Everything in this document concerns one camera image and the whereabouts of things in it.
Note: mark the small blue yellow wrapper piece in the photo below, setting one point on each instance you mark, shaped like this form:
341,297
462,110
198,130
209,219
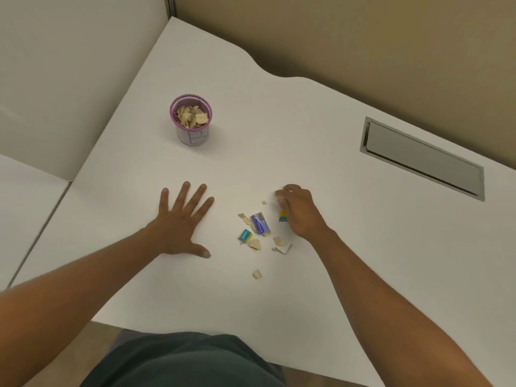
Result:
282,216
244,235

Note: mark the pile of tan paper scraps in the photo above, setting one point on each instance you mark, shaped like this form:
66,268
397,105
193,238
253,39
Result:
190,116

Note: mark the person's left middle finger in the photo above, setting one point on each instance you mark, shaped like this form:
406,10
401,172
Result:
198,196

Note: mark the person's right hand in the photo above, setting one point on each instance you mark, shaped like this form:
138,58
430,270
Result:
300,215

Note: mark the person's left thumb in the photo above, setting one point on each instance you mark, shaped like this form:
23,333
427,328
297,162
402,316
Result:
201,251

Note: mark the person's left forearm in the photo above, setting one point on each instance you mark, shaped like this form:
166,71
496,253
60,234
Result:
72,294

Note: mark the white paper label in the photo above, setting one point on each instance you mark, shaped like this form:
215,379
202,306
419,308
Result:
195,137

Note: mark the person's right forearm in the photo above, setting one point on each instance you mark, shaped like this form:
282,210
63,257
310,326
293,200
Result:
383,306

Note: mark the person's right fingers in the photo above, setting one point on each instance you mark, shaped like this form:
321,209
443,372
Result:
289,194

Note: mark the dark green clothing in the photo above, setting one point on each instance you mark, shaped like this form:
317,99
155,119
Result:
181,360

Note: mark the person's left hand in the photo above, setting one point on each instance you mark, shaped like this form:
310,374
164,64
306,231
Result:
177,229

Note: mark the person's left little finger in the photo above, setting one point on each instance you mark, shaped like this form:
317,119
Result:
164,199

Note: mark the blue torn wrapper piece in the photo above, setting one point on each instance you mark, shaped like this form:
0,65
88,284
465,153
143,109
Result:
260,224

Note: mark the white curled paper scrap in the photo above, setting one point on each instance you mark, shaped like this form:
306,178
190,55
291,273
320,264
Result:
283,249

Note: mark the purple mesh cup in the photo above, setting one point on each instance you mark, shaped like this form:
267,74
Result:
190,120

